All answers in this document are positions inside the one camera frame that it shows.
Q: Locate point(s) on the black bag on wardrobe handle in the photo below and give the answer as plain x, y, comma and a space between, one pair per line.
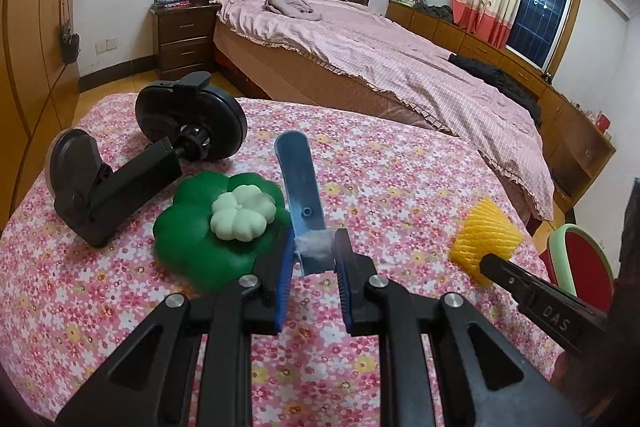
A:
69, 43

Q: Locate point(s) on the green clover shaped toy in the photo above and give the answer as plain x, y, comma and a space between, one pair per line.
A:
217, 226

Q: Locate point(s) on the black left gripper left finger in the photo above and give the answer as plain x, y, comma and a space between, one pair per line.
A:
188, 362

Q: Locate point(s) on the person's right hand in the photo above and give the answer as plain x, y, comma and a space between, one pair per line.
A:
590, 383

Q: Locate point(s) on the black suction cup mount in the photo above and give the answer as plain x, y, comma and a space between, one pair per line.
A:
183, 120

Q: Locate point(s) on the bed with pink blanket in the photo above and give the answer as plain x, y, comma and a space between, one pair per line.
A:
353, 59

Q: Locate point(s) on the folded mauve garment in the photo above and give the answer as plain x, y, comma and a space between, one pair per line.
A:
297, 9

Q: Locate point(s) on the red bin with green rim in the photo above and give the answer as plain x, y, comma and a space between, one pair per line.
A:
576, 263

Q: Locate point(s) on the yellow foam net sleeve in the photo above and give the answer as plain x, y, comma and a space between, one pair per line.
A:
485, 231

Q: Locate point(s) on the dark window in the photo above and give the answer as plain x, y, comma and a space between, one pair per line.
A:
541, 32

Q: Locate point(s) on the pink floral table cloth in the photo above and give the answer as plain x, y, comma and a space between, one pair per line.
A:
401, 192

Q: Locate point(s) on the black clothing on bed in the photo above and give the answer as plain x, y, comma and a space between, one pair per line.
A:
504, 83

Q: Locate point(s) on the long low wooden cabinet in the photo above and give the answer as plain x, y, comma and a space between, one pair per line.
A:
575, 149

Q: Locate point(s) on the dark wooden nightstand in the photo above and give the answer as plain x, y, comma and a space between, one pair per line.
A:
183, 39

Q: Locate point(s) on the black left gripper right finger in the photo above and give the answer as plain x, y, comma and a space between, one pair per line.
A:
441, 361

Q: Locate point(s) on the wooden wardrobe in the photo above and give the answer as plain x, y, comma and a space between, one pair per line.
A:
39, 91

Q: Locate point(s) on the clutter on nightstand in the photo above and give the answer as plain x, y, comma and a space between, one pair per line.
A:
165, 3

